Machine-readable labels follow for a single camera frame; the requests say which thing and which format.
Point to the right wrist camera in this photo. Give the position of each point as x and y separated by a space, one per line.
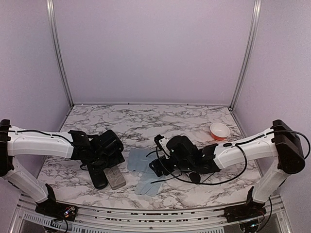
161 142

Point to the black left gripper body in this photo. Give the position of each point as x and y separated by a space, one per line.
106 161

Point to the light blue cloth front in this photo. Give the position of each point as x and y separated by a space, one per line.
148 185

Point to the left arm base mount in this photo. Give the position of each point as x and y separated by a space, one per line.
50 207

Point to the aluminium frame post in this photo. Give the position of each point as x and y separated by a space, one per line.
247 54
57 50

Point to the aluminium frame post left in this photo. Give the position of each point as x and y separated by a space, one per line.
57 50

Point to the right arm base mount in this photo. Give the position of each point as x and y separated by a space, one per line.
245 211

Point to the grey marbled glasses case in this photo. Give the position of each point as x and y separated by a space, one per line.
115 178

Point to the orange bowl white inside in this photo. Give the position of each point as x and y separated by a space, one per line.
219 131

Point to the aluminium front rail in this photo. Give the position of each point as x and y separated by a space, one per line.
90 219

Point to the light blue cleaning cloth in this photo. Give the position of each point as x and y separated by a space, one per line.
139 160

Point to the aluminium frame post right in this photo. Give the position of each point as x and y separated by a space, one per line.
247 54

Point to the black glasses case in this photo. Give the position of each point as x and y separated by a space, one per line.
98 178

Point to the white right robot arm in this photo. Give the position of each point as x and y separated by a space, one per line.
278 141

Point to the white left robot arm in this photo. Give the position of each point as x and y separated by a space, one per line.
15 141

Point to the black rimless sunglasses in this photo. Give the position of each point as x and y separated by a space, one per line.
194 177

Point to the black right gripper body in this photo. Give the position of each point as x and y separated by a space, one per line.
182 165

